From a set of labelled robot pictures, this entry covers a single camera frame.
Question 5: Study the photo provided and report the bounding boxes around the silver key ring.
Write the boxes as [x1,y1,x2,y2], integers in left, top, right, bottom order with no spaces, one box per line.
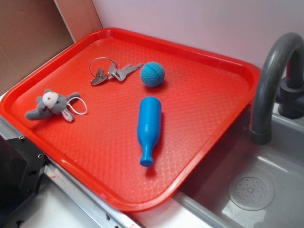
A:
[89,57,119,78]

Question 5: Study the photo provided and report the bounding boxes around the red plastic tray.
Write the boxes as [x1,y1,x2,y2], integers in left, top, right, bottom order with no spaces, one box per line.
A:
[0,28,259,212]

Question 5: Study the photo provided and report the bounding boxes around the long silver key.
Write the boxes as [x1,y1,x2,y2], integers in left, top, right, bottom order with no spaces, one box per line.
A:
[108,63,143,81]

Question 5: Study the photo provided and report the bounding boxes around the grey toy faucet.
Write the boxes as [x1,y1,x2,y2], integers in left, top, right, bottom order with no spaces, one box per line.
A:
[250,32,304,145]

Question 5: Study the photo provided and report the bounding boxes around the blue plastic bottle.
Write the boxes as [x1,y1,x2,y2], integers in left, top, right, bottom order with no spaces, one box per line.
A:
[137,96,162,167]

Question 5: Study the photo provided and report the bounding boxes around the short silver keys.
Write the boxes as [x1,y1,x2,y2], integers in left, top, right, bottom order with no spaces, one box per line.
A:
[91,68,108,86]

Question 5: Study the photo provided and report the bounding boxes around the brown cardboard panel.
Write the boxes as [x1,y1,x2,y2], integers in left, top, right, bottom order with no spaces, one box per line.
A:
[0,0,102,94]

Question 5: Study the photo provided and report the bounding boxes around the blue textured ball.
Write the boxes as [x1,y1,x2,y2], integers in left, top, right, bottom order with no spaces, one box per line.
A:
[140,62,165,87]

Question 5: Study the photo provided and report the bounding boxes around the aluminium frame rail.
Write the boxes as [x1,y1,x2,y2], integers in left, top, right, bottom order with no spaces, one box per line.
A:
[0,118,143,228]

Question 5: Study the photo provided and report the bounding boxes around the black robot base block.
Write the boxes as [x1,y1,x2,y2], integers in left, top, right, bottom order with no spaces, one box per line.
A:
[0,137,45,216]

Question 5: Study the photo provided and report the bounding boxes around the grey plastic sink basin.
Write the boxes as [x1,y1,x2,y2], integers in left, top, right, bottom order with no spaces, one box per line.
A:
[173,102,304,228]

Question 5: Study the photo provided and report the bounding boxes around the grey plush mouse toy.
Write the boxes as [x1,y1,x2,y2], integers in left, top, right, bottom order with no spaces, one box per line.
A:
[25,89,88,123]

